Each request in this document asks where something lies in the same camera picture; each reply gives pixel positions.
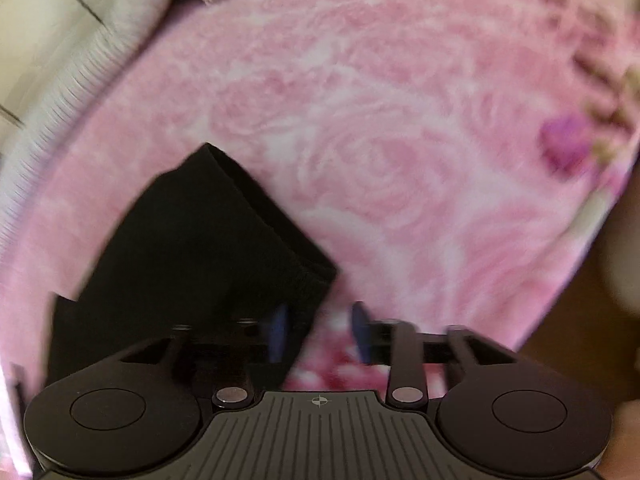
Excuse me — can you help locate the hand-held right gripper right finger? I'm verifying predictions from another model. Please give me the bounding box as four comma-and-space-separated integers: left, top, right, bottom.
351, 302, 522, 407

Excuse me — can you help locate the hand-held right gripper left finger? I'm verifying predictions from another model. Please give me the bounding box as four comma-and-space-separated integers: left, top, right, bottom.
120, 304, 292, 407

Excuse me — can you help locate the black hoodie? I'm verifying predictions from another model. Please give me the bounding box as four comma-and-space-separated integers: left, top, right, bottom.
47, 142, 339, 397

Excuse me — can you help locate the pink rose bedsheet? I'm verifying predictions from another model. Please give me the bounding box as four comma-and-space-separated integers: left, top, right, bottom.
0, 0, 640, 476

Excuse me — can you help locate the grey striped quilt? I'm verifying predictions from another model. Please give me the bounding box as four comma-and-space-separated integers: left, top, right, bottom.
0, 0, 187, 263

